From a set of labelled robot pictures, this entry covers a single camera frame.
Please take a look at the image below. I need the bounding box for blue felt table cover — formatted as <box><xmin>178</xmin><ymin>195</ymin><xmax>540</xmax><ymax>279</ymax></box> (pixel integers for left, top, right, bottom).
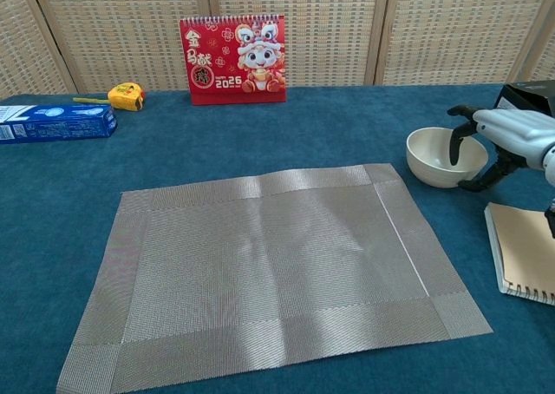
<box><xmin>0</xmin><ymin>83</ymin><xmax>555</xmax><ymax>394</ymax></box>

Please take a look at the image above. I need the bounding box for cream white bowl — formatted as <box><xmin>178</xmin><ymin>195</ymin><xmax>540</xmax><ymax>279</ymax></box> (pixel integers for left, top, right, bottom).
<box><xmin>406</xmin><ymin>127</ymin><xmax>490</xmax><ymax>190</ymax></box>

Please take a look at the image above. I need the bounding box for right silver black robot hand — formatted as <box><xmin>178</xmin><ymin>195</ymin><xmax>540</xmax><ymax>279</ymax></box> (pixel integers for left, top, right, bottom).
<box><xmin>447</xmin><ymin>104</ymin><xmax>555</xmax><ymax>194</ymax></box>

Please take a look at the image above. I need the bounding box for red desk calendar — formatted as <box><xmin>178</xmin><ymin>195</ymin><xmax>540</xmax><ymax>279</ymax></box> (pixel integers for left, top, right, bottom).
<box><xmin>179</xmin><ymin>14</ymin><xmax>288</xmax><ymax>107</ymax></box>

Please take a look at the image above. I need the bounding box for yellow tape measure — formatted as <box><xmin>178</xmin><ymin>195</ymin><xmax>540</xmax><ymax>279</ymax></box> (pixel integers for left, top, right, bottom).
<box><xmin>72</xmin><ymin>82</ymin><xmax>147</xmax><ymax>112</ymax></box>

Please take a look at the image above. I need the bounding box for beige woven placemat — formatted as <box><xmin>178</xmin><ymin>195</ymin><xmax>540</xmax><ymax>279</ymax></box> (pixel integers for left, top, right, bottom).
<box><xmin>55</xmin><ymin>163</ymin><xmax>494</xmax><ymax>393</ymax></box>

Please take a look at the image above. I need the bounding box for woven bamboo folding screen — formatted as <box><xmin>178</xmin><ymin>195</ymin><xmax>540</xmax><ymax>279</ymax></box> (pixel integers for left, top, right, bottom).
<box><xmin>0</xmin><ymin>0</ymin><xmax>555</xmax><ymax>100</ymax></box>

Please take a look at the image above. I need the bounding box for kraft cover spiral notebook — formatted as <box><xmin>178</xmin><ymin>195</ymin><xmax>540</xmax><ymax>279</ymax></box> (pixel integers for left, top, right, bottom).
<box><xmin>483</xmin><ymin>201</ymin><xmax>555</xmax><ymax>306</ymax></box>

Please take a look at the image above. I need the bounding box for blue toothpaste box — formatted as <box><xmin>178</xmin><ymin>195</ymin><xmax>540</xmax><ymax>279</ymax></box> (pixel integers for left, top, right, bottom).
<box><xmin>0</xmin><ymin>103</ymin><xmax>119</xmax><ymax>145</ymax></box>

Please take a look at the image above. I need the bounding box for black cardboard box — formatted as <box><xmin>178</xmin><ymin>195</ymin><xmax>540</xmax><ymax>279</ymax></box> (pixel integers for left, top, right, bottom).
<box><xmin>493</xmin><ymin>80</ymin><xmax>555</xmax><ymax>120</ymax></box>

